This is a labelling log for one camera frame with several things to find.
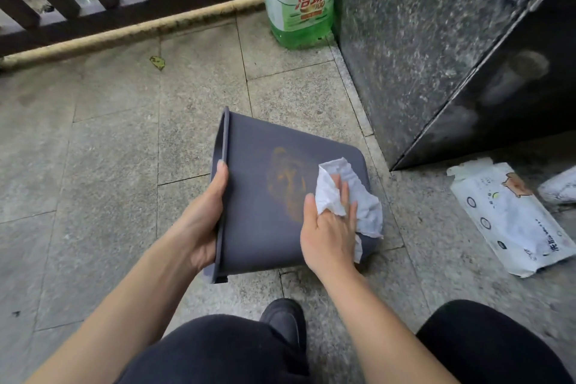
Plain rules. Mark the person's left hand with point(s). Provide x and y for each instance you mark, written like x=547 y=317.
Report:
x=202 y=230

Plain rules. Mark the person's right hand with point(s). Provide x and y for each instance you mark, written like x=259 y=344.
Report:
x=328 y=239

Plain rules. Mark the white wet wipe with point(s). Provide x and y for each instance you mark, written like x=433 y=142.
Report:
x=366 y=208

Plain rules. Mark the grey plastic waste bin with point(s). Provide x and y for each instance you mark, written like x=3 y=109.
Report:
x=256 y=226

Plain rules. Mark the person's right forearm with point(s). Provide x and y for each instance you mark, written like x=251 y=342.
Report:
x=382 y=334

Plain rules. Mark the person's left forearm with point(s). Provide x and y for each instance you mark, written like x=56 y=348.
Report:
x=117 y=320

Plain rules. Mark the person's black shoe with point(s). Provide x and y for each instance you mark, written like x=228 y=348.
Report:
x=283 y=320

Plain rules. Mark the person's black trousers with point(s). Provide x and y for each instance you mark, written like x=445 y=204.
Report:
x=216 y=352

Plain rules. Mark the white wet wipe pack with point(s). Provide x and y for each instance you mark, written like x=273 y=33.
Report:
x=513 y=221

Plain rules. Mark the yellow fallen leaf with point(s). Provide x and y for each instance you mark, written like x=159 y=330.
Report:
x=157 y=63

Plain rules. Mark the dark granite pillar base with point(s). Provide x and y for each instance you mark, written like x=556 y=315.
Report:
x=405 y=59

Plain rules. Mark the beige pipe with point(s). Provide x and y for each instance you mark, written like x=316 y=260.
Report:
x=112 y=39

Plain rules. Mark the dark wooden railing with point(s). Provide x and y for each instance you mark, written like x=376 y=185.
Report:
x=135 y=14

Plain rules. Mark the white paper cup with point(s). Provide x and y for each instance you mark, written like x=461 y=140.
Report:
x=560 y=188

